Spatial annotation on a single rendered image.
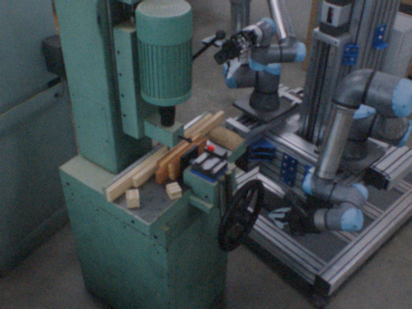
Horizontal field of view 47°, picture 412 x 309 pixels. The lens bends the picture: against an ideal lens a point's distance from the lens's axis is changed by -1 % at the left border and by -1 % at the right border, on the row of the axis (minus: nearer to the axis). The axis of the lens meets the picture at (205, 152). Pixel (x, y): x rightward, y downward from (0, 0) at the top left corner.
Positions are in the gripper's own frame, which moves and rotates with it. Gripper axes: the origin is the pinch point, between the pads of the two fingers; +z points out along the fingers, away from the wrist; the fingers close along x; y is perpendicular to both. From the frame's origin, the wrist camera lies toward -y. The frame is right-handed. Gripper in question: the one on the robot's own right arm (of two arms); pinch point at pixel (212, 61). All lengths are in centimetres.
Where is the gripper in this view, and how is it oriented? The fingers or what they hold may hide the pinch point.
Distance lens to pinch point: 163.5
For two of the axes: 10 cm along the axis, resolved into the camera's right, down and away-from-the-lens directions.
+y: 5.8, -3.0, -7.6
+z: -5.9, 4.9, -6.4
